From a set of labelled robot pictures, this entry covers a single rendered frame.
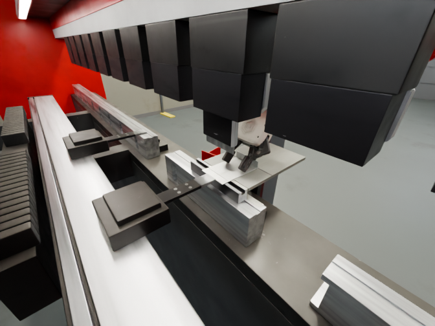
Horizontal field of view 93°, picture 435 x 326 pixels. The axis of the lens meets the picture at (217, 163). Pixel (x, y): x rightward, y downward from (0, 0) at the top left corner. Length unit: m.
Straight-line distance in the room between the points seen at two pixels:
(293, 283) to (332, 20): 0.45
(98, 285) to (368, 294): 0.40
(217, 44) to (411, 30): 0.25
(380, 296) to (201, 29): 0.52
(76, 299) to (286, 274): 0.38
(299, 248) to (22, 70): 2.42
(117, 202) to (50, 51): 2.16
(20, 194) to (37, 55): 2.03
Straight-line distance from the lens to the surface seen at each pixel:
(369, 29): 0.27
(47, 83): 2.51
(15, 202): 0.53
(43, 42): 2.50
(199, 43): 0.44
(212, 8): 0.42
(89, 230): 0.48
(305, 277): 0.52
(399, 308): 0.45
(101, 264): 0.41
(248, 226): 0.48
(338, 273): 0.43
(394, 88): 0.26
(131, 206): 0.42
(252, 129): 0.54
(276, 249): 0.55
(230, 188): 0.50
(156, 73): 0.62
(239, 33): 0.36
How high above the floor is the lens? 1.29
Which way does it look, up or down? 29 degrees down
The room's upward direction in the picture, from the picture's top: 1 degrees clockwise
